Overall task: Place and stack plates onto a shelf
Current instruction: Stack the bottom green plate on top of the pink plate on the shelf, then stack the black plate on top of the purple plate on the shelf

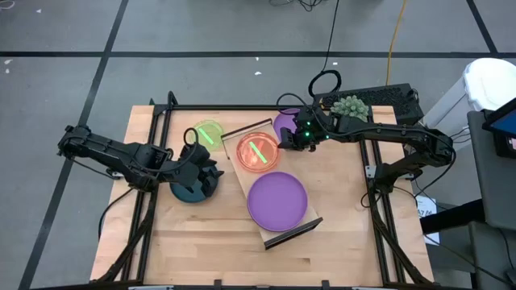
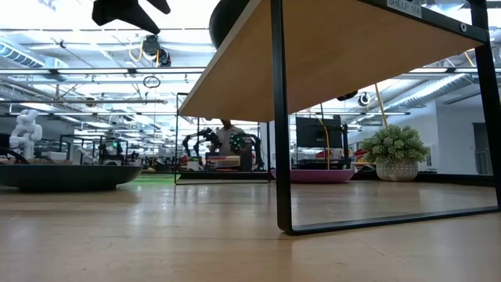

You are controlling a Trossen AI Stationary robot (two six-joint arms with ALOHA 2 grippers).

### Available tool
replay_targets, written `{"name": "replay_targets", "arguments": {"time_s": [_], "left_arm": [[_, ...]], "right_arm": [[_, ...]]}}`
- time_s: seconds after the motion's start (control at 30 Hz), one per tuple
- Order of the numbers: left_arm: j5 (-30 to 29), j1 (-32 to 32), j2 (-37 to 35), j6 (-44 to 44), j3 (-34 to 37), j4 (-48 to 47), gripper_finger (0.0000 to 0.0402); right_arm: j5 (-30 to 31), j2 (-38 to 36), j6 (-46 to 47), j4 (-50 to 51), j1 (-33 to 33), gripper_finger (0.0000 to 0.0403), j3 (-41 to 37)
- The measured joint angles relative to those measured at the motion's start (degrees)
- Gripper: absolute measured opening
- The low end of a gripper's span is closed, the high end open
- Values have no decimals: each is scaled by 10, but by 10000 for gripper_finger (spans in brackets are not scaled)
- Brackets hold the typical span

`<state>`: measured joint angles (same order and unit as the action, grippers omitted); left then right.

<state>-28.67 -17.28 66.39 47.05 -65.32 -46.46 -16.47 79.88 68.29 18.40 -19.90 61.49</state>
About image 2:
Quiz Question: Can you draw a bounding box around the dark teal plate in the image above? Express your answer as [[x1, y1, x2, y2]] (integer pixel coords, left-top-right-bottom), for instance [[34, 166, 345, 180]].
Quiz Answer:
[[0, 163, 144, 193], [208, 0, 252, 51]]

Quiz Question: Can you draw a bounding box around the purple plate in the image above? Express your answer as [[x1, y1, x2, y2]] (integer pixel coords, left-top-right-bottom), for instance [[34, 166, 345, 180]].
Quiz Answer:
[[269, 168, 355, 185]]

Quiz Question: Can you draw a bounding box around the person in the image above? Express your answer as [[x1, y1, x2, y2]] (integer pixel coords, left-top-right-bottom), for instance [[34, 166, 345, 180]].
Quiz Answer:
[[212, 118, 247, 158]]

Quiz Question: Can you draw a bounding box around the black monitor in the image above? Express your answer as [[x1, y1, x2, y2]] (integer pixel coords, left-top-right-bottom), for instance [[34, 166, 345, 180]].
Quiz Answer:
[[294, 116, 344, 149]]

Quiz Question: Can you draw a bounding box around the green plant in white pot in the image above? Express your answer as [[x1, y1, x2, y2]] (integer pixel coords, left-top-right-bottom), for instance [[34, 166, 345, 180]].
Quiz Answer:
[[359, 124, 431, 183]]

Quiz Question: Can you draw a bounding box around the black ceiling cable reel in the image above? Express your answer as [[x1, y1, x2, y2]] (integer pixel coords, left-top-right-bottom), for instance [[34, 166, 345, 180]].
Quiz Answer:
[[139, 34, 173, 68]]

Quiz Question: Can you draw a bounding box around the black hanging ring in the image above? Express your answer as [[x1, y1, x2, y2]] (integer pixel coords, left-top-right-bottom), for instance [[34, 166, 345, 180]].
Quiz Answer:
[[142, 74, 162, 89]]

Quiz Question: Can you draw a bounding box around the wooden shelf black metal frame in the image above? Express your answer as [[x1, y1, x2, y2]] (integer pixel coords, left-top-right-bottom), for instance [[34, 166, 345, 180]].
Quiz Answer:
[[175, 0, 501, 237]]

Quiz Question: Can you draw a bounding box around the black table edge rail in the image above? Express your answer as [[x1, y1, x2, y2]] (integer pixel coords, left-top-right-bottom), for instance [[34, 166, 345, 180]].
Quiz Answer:
[[175, 171, 497, 188]]

